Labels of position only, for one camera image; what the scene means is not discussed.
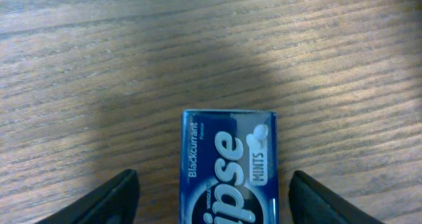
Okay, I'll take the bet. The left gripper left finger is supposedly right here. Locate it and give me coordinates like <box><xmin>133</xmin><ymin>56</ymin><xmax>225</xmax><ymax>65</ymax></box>
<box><xmin>37</xmin><ymin>169</ymin><xmax>140</xmax><ymax>224</ymax></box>

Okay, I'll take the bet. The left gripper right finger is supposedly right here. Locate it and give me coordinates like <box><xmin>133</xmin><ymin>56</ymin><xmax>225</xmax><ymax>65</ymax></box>
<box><xmin>288</xmin><ymin>171</ymin><xmax>382</xmax><ymax>224</ymax></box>

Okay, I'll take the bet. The blue Eclipse mints box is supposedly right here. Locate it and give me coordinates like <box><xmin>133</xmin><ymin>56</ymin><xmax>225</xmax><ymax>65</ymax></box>
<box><xmin>179</xmin><ymin>109</ymin><xmax>279</xmax><ymax>224</ymax></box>

